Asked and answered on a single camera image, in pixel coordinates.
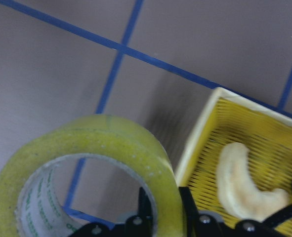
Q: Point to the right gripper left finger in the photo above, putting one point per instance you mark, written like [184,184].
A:
[144,206]

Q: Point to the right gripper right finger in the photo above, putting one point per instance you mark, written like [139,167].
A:
[190,210]

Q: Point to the yellow clear tape roll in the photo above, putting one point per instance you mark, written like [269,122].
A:
[28,204]

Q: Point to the pale croissant toy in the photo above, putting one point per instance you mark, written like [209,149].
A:
[237,191]

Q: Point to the yellow woven basket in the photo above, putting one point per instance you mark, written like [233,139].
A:
[226,118]

